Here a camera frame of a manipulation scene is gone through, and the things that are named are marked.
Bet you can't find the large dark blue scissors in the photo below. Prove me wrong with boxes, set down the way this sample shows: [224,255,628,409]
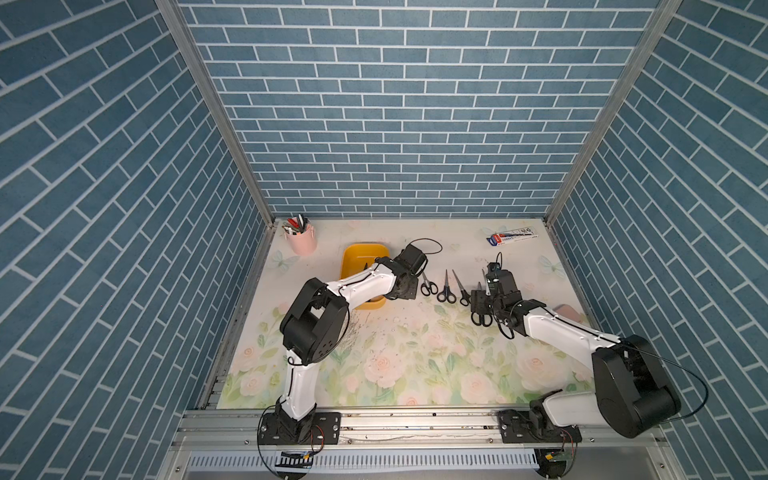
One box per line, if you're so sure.
[470,269,493,328]

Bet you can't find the small black thin scissors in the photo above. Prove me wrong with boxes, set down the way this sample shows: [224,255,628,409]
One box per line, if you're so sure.
[452,270,471,307]

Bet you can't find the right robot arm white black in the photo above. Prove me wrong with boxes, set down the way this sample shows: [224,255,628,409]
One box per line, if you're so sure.
[468,281,682,445]

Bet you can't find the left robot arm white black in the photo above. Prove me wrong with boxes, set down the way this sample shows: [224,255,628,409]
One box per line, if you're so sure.
[260,246,428,445]

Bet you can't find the yellow plastic storage box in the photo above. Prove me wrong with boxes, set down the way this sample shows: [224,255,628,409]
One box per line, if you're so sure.
[338,243,394,310]

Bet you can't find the blue white toothpaste box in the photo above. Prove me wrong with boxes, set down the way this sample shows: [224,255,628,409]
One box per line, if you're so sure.
[486,227,538,247]

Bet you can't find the pink case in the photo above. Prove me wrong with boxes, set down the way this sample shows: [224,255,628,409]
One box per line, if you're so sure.
[554,304,588,324]

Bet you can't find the pink metal pen holder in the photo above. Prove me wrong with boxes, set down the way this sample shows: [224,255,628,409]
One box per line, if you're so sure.
[283,223,317,256]

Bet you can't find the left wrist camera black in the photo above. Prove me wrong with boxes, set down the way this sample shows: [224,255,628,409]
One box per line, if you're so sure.
[396,244,428,276]

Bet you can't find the aluminium corner frame post right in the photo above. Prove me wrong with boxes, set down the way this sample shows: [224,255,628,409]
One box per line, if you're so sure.
[544,0,682,230]

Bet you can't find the aluminium corner frame post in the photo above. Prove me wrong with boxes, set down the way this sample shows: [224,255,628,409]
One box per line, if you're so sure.
[544,0,682,230]
[156,0,275,228]

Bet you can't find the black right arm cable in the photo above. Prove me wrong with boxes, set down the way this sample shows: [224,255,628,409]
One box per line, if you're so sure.
[623,341,710,421]

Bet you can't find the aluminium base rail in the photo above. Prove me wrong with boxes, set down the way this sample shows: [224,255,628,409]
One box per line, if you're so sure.
[169,407,669,454]

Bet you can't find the aluminium corner frame post left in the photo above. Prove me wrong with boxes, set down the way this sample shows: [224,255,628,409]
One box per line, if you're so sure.
[156,0,275,228]

